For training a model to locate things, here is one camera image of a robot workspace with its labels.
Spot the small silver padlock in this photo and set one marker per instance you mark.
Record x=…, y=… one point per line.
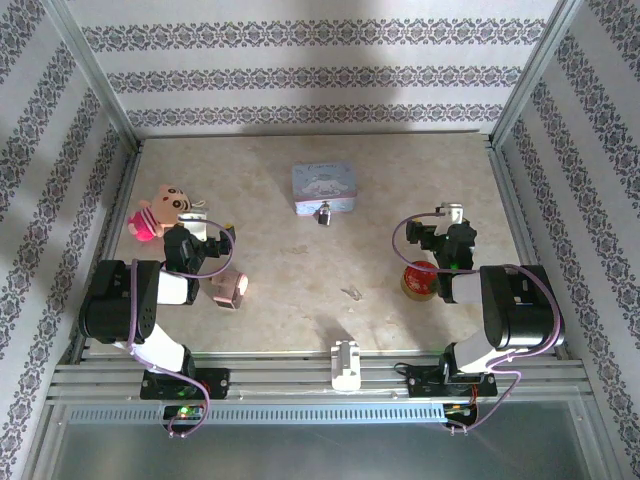
x=324, y=216

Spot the blue cartoon tin box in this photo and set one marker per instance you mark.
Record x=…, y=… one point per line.
x=325, y=185

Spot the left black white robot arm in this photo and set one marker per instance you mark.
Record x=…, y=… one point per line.
x=115, y=300

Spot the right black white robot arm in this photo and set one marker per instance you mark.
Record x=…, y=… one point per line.
x=520, y=310

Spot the small pink toy box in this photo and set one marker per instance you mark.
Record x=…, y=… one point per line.
x=227, y=290

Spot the round red gold tin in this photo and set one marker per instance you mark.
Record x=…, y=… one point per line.
x=417, y=282

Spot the plush doll in pink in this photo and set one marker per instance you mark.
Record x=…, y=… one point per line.
x=167, y=202

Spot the grey metal panel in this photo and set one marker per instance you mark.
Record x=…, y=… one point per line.
x=320, y=450

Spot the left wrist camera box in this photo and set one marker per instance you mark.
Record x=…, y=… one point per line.
x=195, y=226

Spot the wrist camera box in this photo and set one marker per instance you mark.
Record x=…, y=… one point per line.
x=195, y=226
x=456, y=214

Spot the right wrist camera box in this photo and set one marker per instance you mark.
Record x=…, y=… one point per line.
x=456, y=214

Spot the aluminium side rail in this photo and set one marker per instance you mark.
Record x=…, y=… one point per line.
x=522, y=240
x=111, y=235

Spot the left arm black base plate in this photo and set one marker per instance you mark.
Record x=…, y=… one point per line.
x=217, y=385

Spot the aluminium front rail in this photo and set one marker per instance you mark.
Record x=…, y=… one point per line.
x=280, y=375

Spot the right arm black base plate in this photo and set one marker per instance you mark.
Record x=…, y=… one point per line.
x=425, y=387

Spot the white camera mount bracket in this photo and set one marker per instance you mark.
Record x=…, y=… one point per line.
x=346, y=370

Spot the aluminium frame post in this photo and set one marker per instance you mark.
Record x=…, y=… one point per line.
x=535, y=60
x=90, y=65

